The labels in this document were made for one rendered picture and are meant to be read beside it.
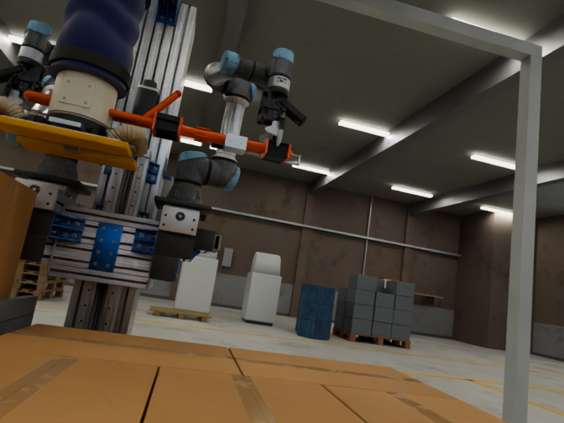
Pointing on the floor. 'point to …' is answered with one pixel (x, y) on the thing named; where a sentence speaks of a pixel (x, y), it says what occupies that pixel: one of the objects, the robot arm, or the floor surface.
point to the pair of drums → (315, 311)
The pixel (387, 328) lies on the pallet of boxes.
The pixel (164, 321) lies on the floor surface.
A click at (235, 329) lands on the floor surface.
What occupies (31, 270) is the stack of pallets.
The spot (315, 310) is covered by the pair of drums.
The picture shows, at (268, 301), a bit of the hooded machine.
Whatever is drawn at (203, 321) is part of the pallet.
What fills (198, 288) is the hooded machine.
